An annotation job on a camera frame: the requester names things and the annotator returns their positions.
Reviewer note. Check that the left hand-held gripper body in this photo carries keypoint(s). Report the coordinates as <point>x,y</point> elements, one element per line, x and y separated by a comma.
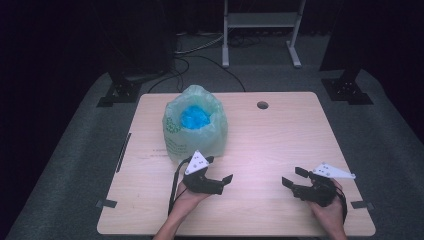
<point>200,183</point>

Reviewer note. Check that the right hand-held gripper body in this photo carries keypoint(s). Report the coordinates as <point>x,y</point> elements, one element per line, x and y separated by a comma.
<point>316,193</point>

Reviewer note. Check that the pale green plastic bag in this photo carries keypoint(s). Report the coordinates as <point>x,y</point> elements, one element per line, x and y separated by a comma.
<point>200,141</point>

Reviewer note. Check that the person's left hand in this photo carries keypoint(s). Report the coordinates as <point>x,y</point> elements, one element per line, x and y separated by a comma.
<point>188,201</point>

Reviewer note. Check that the person's right hand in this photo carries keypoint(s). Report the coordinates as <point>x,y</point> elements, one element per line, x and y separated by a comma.
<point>328,213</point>

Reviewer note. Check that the crumpled blue plastic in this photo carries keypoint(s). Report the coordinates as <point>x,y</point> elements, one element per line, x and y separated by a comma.
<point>195,117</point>

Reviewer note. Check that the black tape piece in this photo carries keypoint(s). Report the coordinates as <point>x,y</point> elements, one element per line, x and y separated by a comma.
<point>362,205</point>
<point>106,203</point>

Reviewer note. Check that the black stand base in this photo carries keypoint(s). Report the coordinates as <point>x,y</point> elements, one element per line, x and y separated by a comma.
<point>346,90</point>
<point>120,93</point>

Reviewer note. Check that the white metal stand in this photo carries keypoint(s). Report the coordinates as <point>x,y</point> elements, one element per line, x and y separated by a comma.
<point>263,19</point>

